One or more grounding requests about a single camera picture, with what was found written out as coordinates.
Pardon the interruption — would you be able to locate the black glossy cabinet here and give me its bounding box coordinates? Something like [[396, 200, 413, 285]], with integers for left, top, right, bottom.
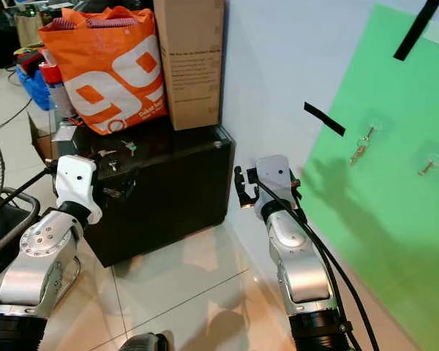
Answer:
[[53, 120, 236, 268]]

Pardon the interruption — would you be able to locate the small brown cardboard box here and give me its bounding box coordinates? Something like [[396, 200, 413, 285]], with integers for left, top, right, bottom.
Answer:
[[29, 110, 60, 159]]

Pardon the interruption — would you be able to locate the short black tape strip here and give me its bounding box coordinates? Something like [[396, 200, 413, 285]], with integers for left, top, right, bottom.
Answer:
[[303, 101, 348, 138]]

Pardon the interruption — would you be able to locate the orange white shopping bag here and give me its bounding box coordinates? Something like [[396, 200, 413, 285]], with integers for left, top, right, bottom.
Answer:
[[37, 5, 170, 137]]

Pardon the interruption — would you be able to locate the red capped spray can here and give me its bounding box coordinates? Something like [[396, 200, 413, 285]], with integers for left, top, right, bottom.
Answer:
[[40, 61, 75, 122]]

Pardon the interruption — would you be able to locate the hanging metal key bunch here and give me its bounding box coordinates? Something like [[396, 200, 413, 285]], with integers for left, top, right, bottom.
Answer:
[[349, 127, 375, 166]]

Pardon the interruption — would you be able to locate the blue plastic bag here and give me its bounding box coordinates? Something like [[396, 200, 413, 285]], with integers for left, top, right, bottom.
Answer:
[[15, 64, 50, 112]]

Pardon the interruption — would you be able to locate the tall brown cardboard box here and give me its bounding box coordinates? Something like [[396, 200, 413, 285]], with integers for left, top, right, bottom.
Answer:
[[151, 0, 227, 132]]

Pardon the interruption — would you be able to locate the brown paper bag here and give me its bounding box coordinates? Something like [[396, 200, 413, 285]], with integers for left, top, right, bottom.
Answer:
[[16, 10, 46, 49]]

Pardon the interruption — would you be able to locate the long black tape strip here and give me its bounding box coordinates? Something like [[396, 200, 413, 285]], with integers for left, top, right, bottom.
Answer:
[[392, 0, 439, 62]]

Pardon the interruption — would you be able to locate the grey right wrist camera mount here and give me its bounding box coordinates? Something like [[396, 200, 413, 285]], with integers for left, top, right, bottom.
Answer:
[[254, 154, 299, 222]]

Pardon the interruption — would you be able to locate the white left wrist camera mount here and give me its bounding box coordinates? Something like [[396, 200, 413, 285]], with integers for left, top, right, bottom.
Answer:
[[55, 154, 104, 224]]

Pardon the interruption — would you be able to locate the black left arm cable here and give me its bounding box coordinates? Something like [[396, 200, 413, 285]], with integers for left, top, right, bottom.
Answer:
[[0, 165, 60, 222]]

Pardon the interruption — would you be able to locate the black metal frame chair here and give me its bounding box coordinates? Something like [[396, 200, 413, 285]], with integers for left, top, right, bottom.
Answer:
[[0, 187, 42, 287]]

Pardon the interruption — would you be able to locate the clear wall hook with keys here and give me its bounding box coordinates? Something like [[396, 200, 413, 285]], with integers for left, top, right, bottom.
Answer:
[[362, 117, 386, 140]]

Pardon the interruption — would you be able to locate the green wall sheet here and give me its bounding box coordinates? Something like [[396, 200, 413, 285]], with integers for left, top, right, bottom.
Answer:
[[299, 3, 439, 351]]

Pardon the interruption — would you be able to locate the clear empty wall hook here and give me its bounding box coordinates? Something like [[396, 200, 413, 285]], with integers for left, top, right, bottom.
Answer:
[[418, 152, 439, 178]]

